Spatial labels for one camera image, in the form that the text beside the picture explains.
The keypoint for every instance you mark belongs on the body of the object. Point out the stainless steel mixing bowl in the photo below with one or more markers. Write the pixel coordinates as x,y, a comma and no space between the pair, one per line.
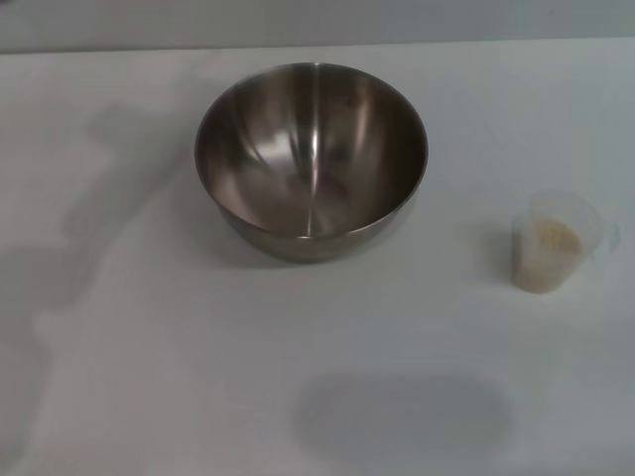
307,163

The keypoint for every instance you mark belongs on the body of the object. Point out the clear plastic measuring cup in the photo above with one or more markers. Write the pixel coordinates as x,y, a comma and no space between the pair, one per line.
526,268

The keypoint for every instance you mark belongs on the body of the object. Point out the white uncooked rice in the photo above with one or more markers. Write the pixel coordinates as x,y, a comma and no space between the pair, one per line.
553,240

